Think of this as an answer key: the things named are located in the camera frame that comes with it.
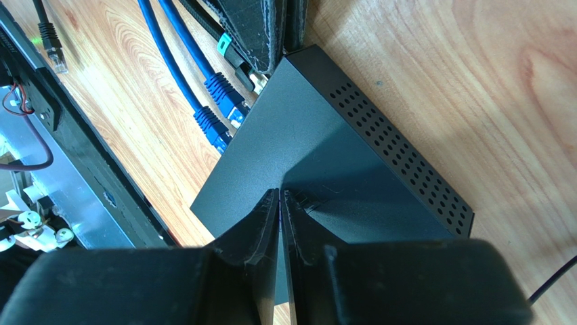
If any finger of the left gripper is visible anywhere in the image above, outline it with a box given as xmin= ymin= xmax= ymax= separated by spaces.
xmin=284 ymin=0 xmax=309 ymax=52
xmin=205 ymin=0 xmax=286 ymax=74

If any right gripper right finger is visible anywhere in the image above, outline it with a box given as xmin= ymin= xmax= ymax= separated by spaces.
xmin=280 ymin=191 xmax=534 ymax=324

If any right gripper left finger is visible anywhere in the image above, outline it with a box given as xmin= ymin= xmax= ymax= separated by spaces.
xmin=1 ymin=189 xmax=279 ymax=324

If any black braided teal-tip cable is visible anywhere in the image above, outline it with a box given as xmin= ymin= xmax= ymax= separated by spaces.
xmin=177 ymin=0 xmax=270 ymax=95

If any blue ethernet cable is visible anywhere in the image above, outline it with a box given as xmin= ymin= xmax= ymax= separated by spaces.
xmin=157 ymin=0 xmax=251 ymax=128
xmin=136 ymin=0 xmax=233 ymax=156

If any black network switch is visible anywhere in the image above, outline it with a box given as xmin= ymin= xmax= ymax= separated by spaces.
xmin=190 ymin=44 xmax=475 ymax=305

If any black ethernet cable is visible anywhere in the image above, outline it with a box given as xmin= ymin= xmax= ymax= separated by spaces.
xmin=31 ymin=0 xmax=69 ymax=75

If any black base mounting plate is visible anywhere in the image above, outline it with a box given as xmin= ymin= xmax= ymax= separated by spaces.
xmin=1 ymin=7 xmax=175 ymax=248

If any thin black power cable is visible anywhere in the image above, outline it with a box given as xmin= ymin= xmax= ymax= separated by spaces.
xmin=527 ymin=254 xmax=577 ymax=307

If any aluminium frame rail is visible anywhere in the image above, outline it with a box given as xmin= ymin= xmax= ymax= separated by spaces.
xmin=1 ymin=85 xmax=146 ymax=252

